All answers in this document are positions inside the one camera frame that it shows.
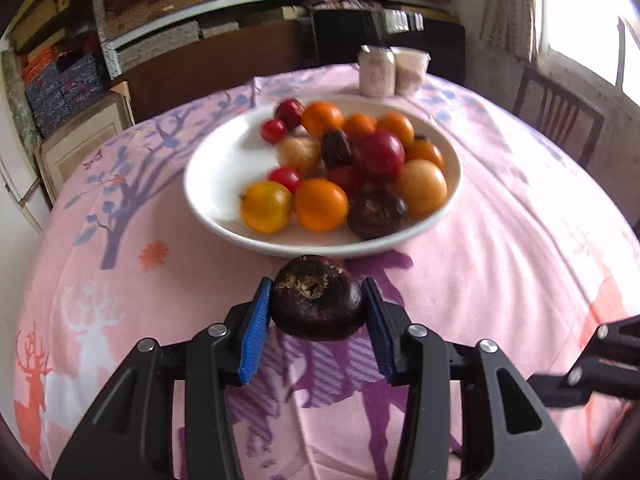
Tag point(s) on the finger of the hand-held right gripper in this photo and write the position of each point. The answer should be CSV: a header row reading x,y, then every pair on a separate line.
x,y
615,360

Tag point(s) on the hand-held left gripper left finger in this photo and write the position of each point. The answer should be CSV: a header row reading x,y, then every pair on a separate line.
x,y
255,330

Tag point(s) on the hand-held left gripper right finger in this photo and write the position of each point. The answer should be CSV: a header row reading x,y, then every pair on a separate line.
x,y
380,330

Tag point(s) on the yellow tomato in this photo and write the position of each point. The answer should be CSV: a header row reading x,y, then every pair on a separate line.
x,y
266,206

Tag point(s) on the orange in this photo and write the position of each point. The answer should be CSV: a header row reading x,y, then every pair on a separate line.
x,y
395,129
322,119
359,126
320,205
425,152

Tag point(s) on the peach-coloured round fruit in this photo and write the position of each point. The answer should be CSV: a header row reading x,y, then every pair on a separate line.
x,y
422,187

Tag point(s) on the white plate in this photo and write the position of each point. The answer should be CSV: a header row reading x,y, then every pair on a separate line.
x,y
225,180

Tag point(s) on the small red tomato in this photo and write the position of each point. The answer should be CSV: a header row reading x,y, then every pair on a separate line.
x,y
285,177
273,130

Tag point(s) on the red apple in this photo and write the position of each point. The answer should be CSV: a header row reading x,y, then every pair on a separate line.
x,y
380,154

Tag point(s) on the pale tan round fruit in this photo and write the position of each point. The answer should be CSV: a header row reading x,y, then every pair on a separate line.
x,y
299,154

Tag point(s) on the small dark purple mangosteen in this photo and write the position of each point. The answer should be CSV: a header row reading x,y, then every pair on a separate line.
x,y
336,147

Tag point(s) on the dark red plum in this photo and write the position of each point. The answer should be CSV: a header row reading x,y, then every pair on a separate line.
x,y
290,111

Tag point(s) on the pink deer print tablecloth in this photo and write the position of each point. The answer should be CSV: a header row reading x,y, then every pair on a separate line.
x,y
500,260

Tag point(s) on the white framed panel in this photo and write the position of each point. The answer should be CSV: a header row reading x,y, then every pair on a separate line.
x,y
80,150

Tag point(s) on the dark wooden chair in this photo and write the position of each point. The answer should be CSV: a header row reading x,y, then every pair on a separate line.
x,y
555,110

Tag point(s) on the brown board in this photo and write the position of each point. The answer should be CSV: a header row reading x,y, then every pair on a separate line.
x,y
215,70

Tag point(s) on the white leaning board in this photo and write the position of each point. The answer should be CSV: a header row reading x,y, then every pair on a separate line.
x,y
15,180

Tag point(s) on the black panel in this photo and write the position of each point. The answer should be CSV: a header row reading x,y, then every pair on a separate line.
x,y
345,35

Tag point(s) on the stack of blue floral boxes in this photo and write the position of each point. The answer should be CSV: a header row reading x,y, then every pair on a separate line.
x,y
65,90

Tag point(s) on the white metal shelving unit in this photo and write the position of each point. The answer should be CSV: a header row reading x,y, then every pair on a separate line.
x,y
200,15

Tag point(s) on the stack of patterned boxes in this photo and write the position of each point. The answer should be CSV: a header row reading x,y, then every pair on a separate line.
x,y
160,5

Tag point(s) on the bright window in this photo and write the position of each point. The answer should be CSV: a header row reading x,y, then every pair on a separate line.
x,y
590,20

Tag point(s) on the patterned curtain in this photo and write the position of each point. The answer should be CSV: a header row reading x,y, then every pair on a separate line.
x,y
505,10

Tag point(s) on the stack of wooden boxes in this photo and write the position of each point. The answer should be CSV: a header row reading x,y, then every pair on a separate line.
x,y
45,10

